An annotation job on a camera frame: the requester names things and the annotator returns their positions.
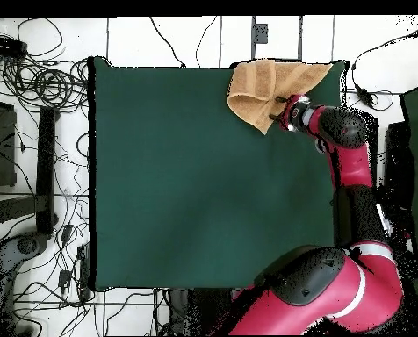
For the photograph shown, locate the tan terry towel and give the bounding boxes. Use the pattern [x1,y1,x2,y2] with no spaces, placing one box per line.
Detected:
[226,59,334,135]

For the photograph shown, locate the small grey box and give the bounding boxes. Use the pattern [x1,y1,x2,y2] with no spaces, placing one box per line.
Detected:
[252,23,269,45]

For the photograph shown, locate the black box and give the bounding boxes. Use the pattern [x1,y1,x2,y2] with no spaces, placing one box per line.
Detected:
[0,99,18,188]
[384,120,416,215]

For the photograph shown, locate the dark green table cloth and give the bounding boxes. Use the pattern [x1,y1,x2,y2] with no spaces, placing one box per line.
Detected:
[88,55,349,292]

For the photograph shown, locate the black stand base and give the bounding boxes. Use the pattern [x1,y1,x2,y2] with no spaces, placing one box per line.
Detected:
[0,105,59,236]

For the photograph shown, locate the black power strip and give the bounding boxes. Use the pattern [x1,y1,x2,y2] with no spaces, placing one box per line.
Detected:
[0,33,28,59]

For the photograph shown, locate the office chair base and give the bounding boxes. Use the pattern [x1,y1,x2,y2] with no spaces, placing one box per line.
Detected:
[0,233,50,282]

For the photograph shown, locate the grey square floor frame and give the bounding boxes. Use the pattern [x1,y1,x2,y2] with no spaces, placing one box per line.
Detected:
[250,15,304,62]

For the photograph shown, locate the thin black cable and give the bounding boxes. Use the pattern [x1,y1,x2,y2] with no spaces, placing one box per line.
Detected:
[195,15,219,68]
[148,16,187,68]

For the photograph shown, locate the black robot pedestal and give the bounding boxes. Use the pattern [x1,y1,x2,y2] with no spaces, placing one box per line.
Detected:
[166,288,238,336]

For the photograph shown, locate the coiled black cables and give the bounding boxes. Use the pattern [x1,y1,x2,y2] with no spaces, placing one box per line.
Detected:
[1,59,90,113]

